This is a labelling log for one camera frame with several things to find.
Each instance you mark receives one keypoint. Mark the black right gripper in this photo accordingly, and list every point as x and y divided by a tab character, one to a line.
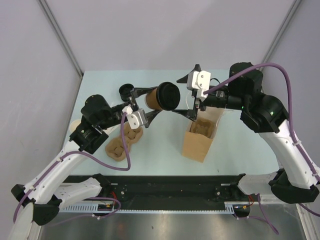
192	114

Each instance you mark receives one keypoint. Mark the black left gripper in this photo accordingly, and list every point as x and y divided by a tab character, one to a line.
135	94

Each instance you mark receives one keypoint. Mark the black plastic cup lid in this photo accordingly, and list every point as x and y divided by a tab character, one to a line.
168	96

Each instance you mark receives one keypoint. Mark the single brown pulp cup carrier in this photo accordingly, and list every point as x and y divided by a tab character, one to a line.
203	127

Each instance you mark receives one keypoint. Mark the brown paper bag white handles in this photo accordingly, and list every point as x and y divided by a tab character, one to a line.
196	146

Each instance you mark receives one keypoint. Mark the brown paper coffee cup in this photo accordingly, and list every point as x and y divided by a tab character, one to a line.
151	100

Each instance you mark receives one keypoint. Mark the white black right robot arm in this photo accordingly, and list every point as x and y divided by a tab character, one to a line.
296	180

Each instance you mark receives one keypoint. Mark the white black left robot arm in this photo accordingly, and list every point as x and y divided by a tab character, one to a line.
88	136

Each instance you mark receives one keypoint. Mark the stack of black cup lids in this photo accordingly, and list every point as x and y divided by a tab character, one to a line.
125	91

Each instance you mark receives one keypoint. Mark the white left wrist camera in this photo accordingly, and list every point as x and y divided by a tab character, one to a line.
135	118

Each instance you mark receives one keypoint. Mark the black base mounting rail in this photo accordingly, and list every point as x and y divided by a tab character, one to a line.
173	192

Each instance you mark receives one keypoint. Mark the right aluminium frame post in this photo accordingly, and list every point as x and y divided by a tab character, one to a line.
284	26

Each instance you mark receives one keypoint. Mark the aluminium frame post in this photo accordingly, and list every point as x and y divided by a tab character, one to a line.
284	26
52	20

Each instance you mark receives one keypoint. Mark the white slotted cable duct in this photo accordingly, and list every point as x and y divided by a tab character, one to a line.
104	208

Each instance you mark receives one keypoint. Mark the left aluminium frame post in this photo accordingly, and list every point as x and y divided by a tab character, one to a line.
52	20

